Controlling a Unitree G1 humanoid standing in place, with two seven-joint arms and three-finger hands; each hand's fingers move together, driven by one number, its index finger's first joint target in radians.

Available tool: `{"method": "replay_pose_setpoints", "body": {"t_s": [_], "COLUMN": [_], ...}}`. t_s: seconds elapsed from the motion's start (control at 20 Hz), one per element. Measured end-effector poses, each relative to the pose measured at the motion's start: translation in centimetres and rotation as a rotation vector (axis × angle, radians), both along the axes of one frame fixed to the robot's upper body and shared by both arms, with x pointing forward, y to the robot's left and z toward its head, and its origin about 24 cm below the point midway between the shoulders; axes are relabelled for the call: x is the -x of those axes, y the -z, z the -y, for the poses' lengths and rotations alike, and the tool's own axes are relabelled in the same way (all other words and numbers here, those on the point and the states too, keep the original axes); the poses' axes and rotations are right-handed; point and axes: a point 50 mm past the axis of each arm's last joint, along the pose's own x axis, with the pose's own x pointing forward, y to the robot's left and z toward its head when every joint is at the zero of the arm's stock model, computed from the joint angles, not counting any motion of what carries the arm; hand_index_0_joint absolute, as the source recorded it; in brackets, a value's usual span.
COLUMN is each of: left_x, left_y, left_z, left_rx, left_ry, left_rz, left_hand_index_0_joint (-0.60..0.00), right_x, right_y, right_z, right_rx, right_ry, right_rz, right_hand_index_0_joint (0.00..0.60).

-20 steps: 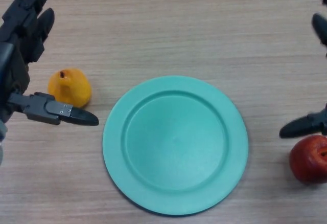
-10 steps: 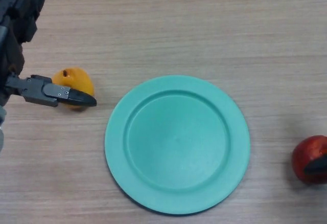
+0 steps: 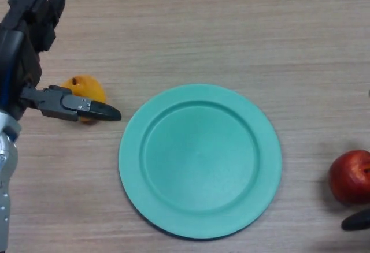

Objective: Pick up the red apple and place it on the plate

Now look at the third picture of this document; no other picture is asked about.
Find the red apple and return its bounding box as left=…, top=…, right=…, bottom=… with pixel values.
left=328, top=150, right=370, bottom=206

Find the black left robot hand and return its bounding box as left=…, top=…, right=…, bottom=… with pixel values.
left=0, top=0, right=122, bottom=122

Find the yellow pear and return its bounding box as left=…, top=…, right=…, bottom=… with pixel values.
left=60, top=75, right=107, bottom=125

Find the green round plate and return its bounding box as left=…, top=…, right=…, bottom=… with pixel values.
left=118, top=84, right=283, bottom=241

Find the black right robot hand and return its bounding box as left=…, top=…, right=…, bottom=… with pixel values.
left=341, top=209, right=370, bottom=232

